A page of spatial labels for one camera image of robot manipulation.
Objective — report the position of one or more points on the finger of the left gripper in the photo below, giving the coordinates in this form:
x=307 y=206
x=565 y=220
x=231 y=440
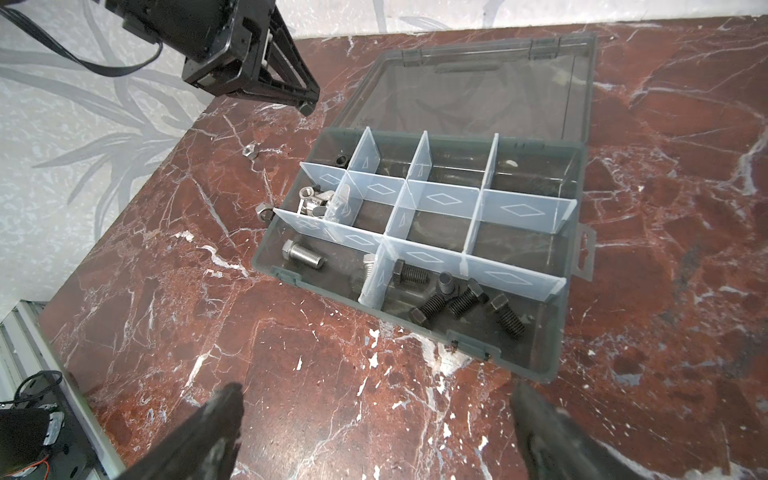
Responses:
x=284 y=62
x=302 y=99

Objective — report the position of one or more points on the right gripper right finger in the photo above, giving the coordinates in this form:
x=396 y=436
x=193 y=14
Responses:
x=553 y=446

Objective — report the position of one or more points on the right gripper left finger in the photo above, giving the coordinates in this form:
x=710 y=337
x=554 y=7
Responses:
x=205 y=446

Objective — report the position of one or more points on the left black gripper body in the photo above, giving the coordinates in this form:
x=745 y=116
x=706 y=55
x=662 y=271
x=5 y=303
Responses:
x=230 y=62

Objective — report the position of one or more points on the grey plastic compartment organizer box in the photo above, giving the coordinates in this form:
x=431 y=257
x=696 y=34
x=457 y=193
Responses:
x=468 y=159

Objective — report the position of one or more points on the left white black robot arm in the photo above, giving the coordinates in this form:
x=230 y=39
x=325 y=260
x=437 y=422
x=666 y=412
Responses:
x=180 y=25

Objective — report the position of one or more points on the silver screws inside organizer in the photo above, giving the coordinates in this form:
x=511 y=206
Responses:
x=332 y=205

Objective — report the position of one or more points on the pile of black nuts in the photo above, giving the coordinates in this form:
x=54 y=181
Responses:
x=265 y=212

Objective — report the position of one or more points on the silver hex nut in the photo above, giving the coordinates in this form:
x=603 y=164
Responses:
x=251 y=151

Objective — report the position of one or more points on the black bolt in organizer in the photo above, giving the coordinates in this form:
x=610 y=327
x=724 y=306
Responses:
x=446 y=288
x=473 y=295
x=404 y=273
x=501 y=312

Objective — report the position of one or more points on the silver bolt in organizer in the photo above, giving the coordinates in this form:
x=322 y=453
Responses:
x=293 y=251
x=369 y=263

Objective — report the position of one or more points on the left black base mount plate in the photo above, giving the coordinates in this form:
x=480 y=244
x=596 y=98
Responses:
x=41 y=438

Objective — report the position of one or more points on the aluminium front rail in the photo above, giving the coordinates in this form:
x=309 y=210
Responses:
x=24 y=352

